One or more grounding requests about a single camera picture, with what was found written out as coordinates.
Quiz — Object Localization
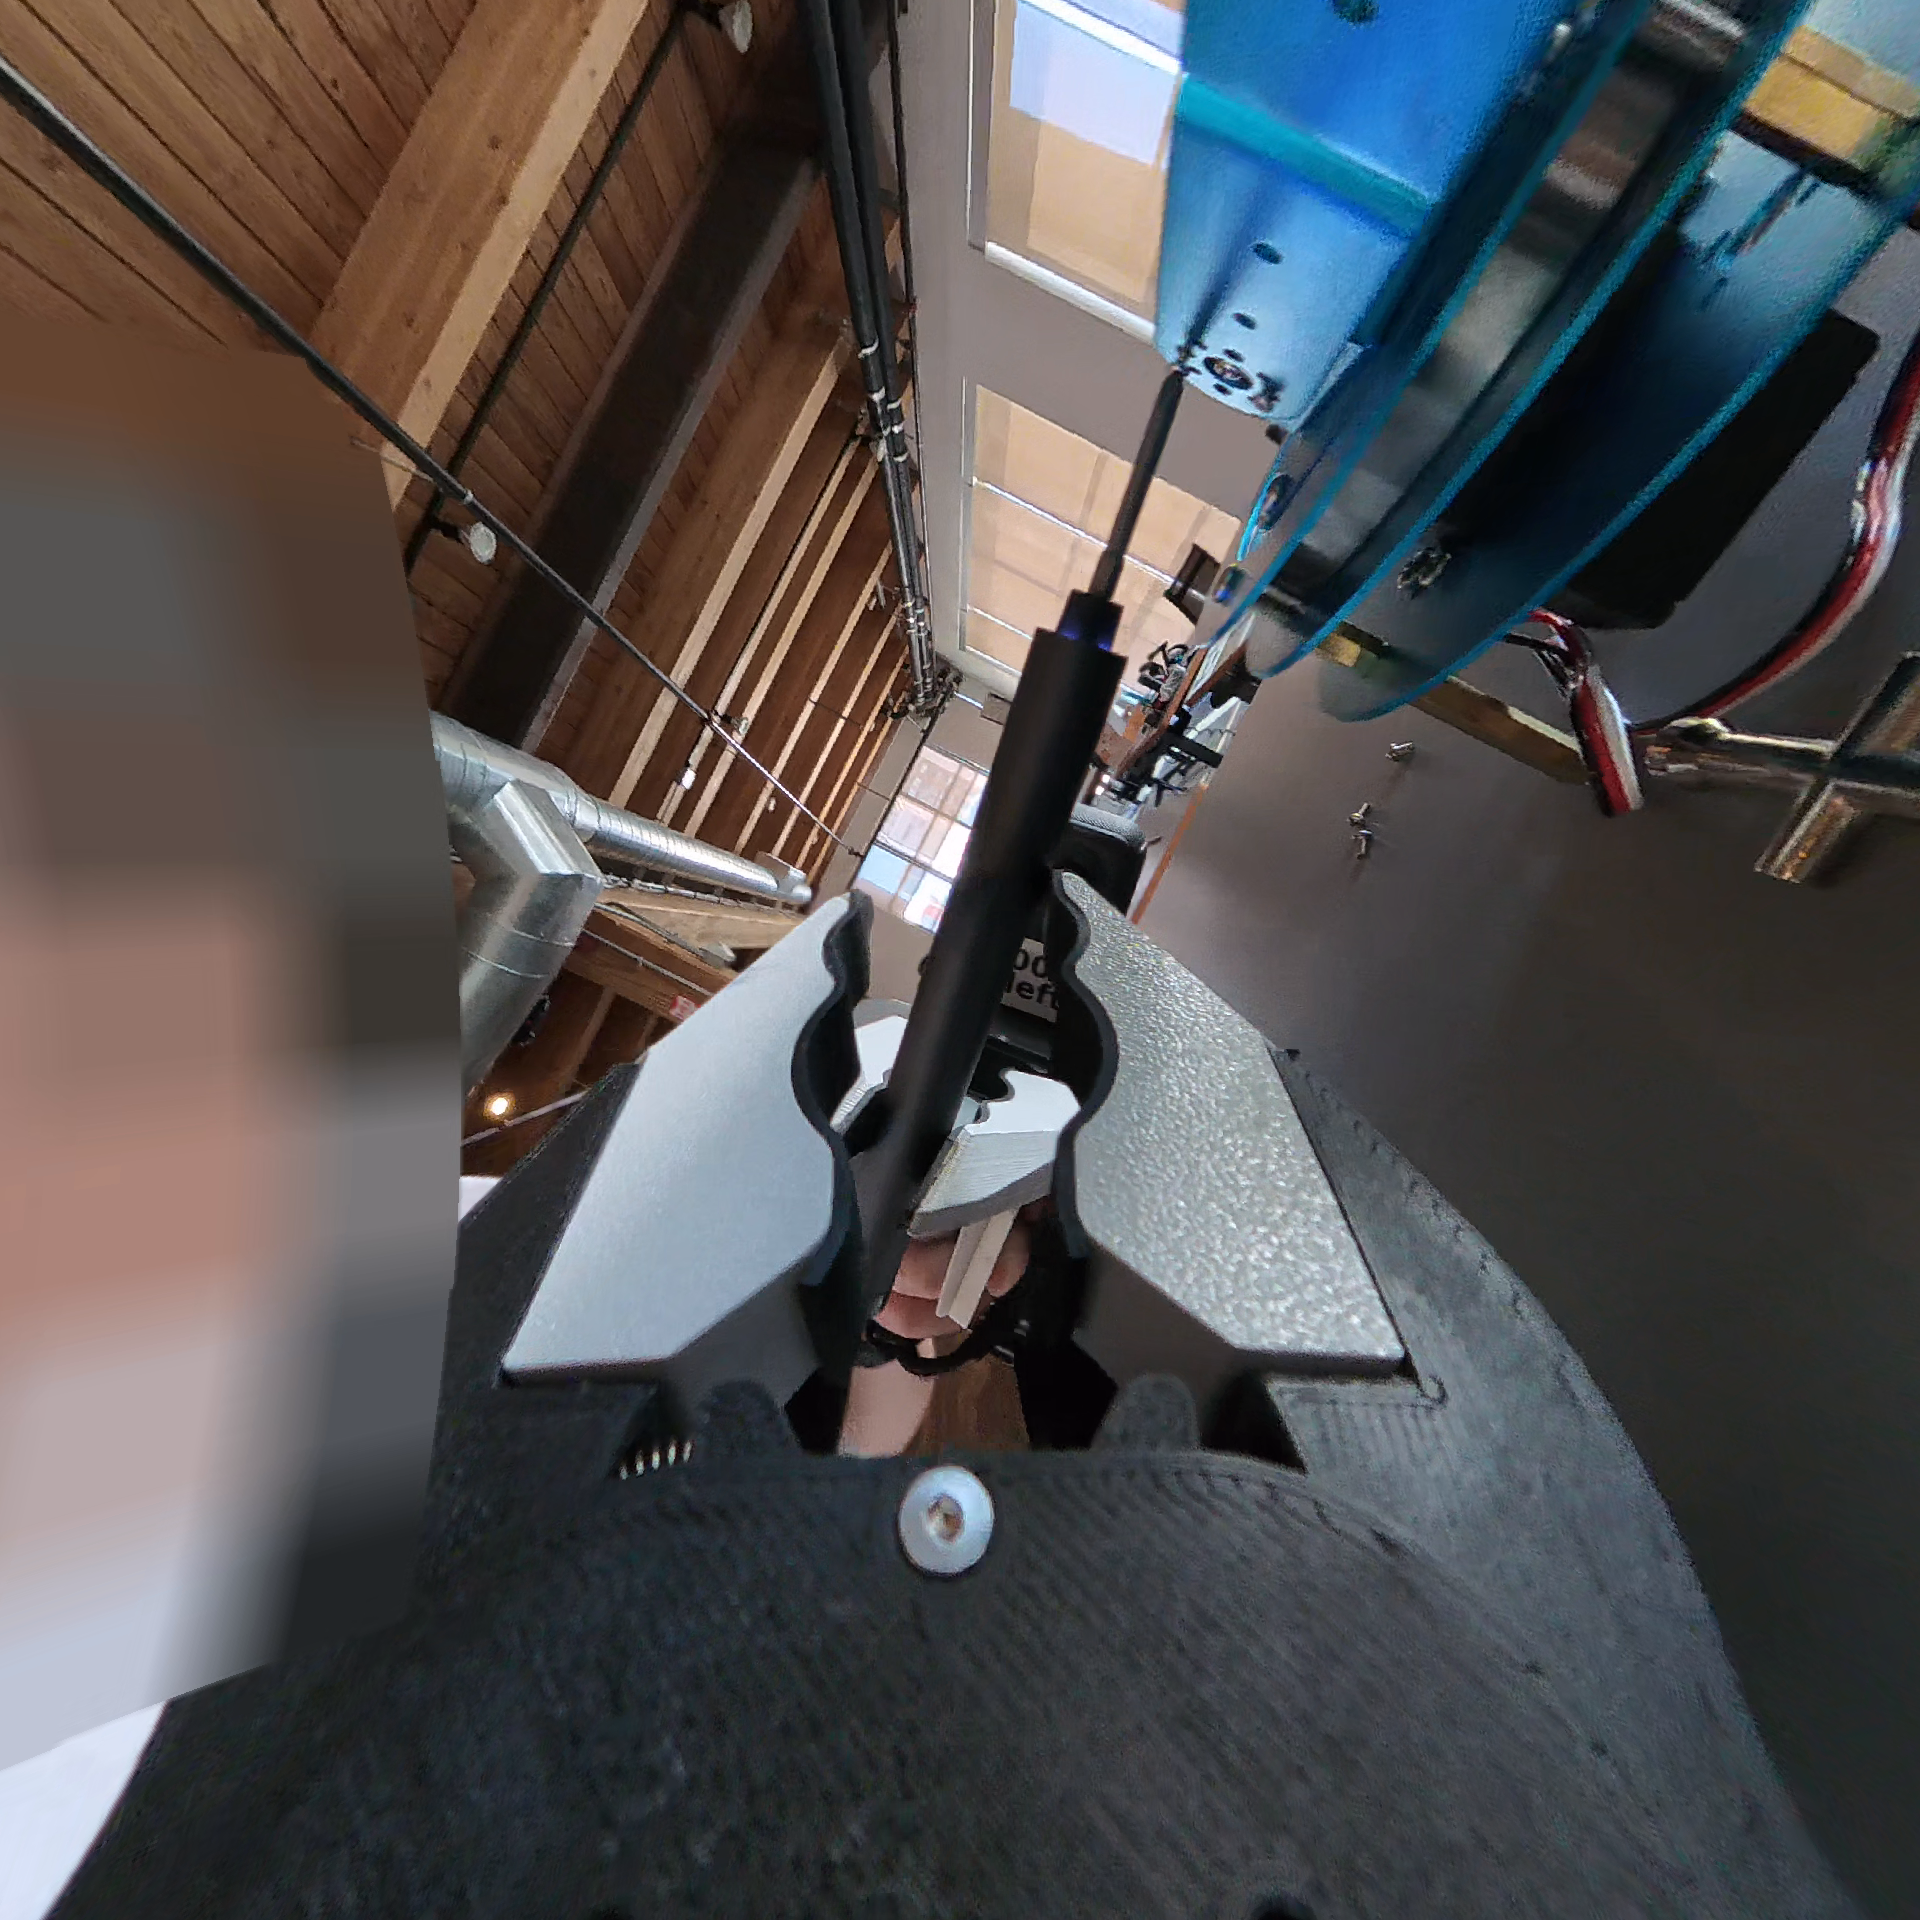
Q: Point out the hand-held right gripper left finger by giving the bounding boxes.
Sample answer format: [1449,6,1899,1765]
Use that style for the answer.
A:
[504,894,878,1396]

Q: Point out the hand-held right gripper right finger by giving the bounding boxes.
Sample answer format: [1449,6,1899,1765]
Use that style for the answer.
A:
[1048,871,1415,1386]

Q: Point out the black screwdriver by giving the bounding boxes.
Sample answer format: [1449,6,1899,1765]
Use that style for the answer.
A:
[859,364,1190,1359]

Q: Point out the blue toy robot arm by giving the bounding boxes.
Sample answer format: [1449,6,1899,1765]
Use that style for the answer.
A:
[1149,0,1920,726]

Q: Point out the person's left hand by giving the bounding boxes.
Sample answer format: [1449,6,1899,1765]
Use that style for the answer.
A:
[838,1260,972,1462]

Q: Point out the gridded pane window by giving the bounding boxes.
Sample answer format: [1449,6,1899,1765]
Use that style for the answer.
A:
[859,741,995,921]

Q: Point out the window with tan blind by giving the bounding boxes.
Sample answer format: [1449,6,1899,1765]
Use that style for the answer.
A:
[957,381,1254,682]

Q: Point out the brass standoff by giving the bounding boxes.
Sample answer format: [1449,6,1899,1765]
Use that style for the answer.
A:
[1322,621,1595,787]

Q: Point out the black ceiling pipes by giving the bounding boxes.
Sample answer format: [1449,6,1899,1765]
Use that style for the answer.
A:
[799,0,946,713]

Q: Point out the metal cross wrench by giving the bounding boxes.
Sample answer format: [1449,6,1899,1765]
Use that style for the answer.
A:
[1639,652,1920,894]

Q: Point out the thin metal ceiling rod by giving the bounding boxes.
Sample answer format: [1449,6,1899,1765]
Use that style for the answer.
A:
[0,61,859,860]

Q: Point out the large window with blind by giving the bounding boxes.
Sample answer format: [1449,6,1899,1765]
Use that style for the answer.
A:
[965,0,1190,345]

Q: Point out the silver ventilation duct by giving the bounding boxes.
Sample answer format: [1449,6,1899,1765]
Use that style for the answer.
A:
[435,709,814,1087]

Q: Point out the red white black cable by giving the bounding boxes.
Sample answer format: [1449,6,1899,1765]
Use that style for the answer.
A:
[1499,343,1920,820]

